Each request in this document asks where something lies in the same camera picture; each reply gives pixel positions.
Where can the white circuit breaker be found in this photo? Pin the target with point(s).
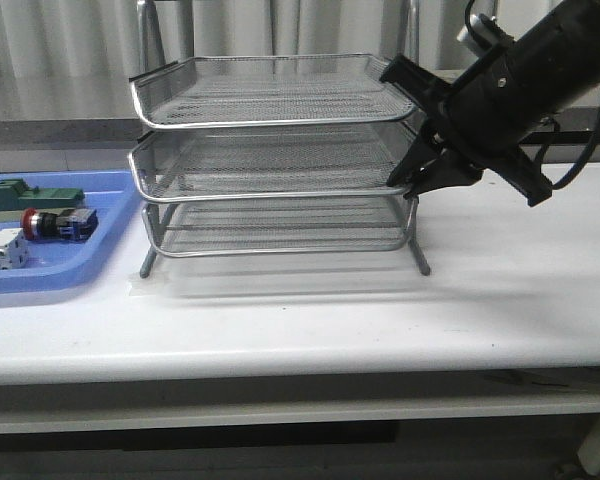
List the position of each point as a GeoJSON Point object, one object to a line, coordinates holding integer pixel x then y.
{"type": "Point", "coordinates": [14, 249]}

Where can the green terminal block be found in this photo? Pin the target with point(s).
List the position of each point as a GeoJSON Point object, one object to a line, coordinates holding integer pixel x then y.
{"type": "Point", "coordinates": [17, 195]}

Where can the silver mesh tray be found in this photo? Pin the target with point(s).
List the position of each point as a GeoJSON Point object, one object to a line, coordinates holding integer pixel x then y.
{"type": "Point", "coordinates": [279, 226]}
{"type": "Point", "coordinates": [244, 91]}
{"type": "Point", "coordinates": [269, 162]}

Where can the silver metal rack frame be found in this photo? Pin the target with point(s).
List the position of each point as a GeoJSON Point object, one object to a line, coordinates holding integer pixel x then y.
{"type": "Point", "coordinates": [152, 57]}

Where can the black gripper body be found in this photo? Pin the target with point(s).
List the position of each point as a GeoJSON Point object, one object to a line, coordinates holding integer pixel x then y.
{"type": "Point", "coordinates": [471, 120]}

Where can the blue plastic tray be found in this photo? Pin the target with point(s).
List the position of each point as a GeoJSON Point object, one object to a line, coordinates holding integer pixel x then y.
{"type": "Point", "coordinates": [58, 264]}

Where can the dark grey back counter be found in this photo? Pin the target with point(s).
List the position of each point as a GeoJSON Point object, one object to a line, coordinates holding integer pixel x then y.
{"type": "Point", "coordinates": [38, 110]}

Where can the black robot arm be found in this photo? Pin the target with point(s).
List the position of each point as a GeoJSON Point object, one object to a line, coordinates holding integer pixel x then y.
{"type": "Point", "coordinates": [553, 64]}

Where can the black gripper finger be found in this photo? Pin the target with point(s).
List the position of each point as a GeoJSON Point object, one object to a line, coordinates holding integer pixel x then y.
{"type": "Point", "coordinates": [444, 172]}
{"type": "Point", "coordinates": [421, 153]}

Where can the red emergency stop button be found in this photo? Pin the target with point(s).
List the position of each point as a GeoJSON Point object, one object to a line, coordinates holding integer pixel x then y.
{"type": "Point", "coordinates": [73, 224]}

